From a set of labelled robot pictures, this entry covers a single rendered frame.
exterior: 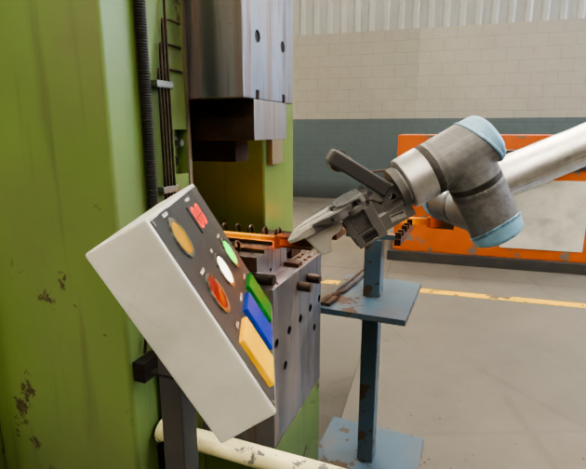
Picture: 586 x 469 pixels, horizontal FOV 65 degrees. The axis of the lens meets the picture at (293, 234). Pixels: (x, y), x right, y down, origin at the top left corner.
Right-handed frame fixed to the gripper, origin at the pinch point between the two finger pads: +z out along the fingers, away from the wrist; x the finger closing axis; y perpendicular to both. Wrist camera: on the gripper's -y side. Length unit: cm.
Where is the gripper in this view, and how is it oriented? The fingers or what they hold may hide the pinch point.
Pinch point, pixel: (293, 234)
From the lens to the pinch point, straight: 78.1
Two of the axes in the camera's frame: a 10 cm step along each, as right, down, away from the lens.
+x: -0.6, -2.2, 9.7
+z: -8.6, 5.0, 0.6
